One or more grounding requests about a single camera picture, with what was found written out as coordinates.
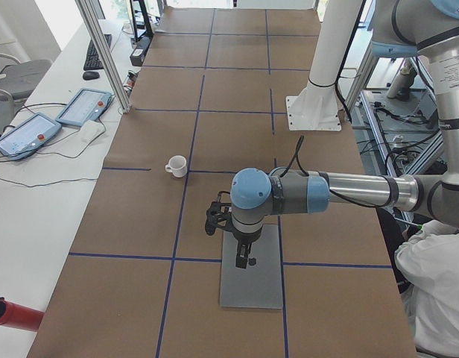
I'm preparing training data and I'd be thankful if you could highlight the black computer mouse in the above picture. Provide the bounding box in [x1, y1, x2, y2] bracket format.
[82, 71, 100, 81]

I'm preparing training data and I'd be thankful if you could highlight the near blue teach pendant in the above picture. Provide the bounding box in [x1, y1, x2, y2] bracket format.
[0, 113, 62, 160]

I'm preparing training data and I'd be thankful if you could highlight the white bottle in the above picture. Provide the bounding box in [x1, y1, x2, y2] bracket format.
[386, 67, 417, 101]

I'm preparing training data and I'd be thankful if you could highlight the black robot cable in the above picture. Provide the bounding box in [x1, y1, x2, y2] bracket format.
[279, 136, 382, 209]

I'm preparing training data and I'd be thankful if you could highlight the person in white coat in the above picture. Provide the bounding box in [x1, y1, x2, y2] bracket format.
[394, 220, 459, 357]

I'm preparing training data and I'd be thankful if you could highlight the aluminium frame post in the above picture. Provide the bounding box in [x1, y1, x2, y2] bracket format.
[75, 0, 130, 113]

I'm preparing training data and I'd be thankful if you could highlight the grey office chair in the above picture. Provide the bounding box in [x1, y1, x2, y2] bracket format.
[0, 39, 52, 124]

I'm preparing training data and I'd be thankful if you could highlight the black keyboard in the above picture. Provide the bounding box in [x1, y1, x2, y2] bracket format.
[83, 40, 104, 71]

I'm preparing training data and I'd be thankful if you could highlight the white folded cloth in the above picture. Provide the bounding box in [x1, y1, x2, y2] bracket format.
[78, 120, 105, 143]

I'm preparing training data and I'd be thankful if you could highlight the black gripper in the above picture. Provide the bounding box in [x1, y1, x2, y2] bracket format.
[235, 241, 256, 269]

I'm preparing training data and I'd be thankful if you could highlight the far blue teach pendant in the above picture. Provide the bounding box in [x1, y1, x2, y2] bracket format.
[56, 88, 113, 127]

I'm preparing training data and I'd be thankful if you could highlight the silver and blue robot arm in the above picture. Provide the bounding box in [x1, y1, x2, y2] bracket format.
[224, 1, 459, 269]

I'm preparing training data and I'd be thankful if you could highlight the red cylinder tube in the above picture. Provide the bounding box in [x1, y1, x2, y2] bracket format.
[0, 298, 44, 332]

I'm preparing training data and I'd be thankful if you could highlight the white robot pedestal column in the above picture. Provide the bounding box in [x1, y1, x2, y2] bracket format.
[286, 0, 365, 131]

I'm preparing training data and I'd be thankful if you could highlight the brown paper table cover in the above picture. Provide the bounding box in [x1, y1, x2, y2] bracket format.
[29, 9, 416, 357]

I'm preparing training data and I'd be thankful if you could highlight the blue teach pendant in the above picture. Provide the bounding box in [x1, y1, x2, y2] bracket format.
[56, 88, 113, 127]
[0, 113, 62, 160]

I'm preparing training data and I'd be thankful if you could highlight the black box device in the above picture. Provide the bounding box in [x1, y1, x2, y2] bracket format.
[130, 37, 152, 66]

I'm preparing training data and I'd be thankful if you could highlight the white ceramic cup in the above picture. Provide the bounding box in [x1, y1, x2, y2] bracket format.
[165, 155, 188, 178]

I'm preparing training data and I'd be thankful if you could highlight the aluminium equipment rack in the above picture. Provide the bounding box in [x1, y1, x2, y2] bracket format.
[339, 15, 446, 175]

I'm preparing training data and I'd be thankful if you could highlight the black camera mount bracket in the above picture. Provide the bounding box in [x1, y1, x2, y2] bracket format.
[204, 191, 234, 236]

